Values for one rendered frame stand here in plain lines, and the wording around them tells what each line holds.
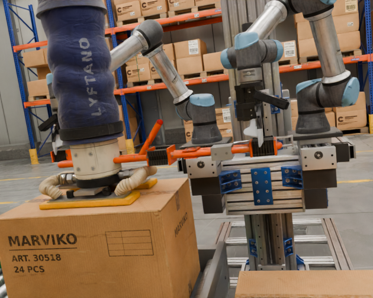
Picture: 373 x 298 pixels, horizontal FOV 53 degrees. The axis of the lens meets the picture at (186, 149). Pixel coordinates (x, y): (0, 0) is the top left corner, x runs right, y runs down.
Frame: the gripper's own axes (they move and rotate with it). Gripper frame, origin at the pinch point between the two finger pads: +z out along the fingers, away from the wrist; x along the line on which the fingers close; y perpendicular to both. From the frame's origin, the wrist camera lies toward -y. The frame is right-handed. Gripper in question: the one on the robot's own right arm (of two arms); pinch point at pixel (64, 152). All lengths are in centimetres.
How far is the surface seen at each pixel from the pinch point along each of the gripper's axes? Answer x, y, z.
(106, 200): -40, 39, 12
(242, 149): -29, 84, 1
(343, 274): -9, 114, 54
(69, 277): -47, 25, 35
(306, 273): -8, 100, 54
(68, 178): -28.1, 18.6, 6.4
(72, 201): -39.7, 26.1, 11.9
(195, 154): -29, 68, 1
